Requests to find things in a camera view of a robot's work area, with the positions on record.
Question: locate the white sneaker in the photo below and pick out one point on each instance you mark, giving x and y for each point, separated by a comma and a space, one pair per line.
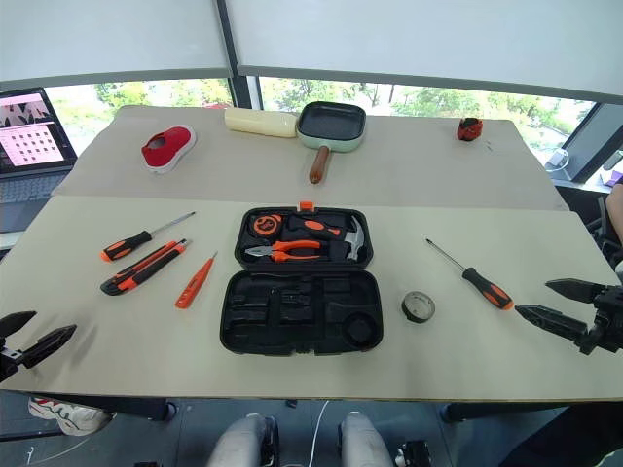
68, 416

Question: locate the dark window frame post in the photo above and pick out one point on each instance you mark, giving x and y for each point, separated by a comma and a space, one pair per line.
241, 92

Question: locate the white charger device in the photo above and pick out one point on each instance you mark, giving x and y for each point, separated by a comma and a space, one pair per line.
557, 160

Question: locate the small black floor box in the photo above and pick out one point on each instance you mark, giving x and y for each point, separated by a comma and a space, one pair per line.
416, 455

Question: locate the black table leg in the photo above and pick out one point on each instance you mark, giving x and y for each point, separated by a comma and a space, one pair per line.
121, 406

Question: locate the red and white shoe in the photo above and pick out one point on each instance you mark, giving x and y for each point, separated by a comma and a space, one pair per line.
170, 146

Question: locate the white roller blind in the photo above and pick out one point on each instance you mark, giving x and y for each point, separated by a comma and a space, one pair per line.
112, 34
428, 39

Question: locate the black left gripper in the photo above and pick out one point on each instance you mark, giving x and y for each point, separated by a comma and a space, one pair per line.
6, 364

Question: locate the open laptop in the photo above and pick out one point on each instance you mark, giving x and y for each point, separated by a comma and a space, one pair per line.
29, 146

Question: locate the small red and black object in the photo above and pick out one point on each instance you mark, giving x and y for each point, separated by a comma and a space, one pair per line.
468, 129

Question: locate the orange voltage tester pen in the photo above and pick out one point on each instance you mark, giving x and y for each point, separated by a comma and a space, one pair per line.
192, 287

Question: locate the black and orange utility knife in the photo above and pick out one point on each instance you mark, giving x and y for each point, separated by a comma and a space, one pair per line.
141, 270

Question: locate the orange and black tape measure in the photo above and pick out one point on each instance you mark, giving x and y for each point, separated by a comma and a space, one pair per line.
265, 225

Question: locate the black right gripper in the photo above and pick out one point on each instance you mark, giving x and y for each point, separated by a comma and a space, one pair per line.
608, 321

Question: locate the black tool case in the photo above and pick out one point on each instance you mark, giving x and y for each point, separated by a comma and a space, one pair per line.
302, 316

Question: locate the grey robot left leg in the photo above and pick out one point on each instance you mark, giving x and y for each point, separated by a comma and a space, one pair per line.
238, 442

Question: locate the grey robot leg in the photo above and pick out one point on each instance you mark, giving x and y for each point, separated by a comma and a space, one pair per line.
362, 442
238, 442

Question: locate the black electrical tape roll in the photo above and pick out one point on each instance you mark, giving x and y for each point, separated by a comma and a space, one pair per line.
408, 311

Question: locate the green square frying pan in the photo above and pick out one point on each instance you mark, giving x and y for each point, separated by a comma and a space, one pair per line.
331, 121

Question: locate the grey robot right leg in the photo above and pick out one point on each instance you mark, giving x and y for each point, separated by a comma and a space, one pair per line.
362, 442

